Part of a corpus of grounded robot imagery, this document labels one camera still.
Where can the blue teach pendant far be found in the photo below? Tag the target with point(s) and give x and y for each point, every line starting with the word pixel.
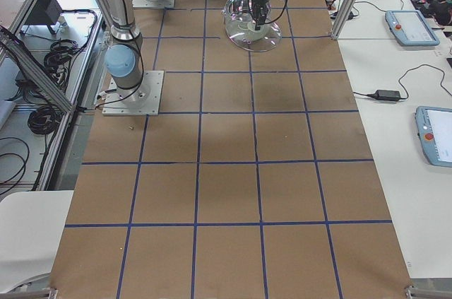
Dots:
pixel 410 28

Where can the blue teach pendant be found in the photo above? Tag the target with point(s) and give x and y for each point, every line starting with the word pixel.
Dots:
pixel 434 131
pixel 410 28

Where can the black power adapter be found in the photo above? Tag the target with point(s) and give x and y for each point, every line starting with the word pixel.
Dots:
pixel 386 95

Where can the blue teach pendant near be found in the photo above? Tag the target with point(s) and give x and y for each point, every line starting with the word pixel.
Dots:
pixel 434 131

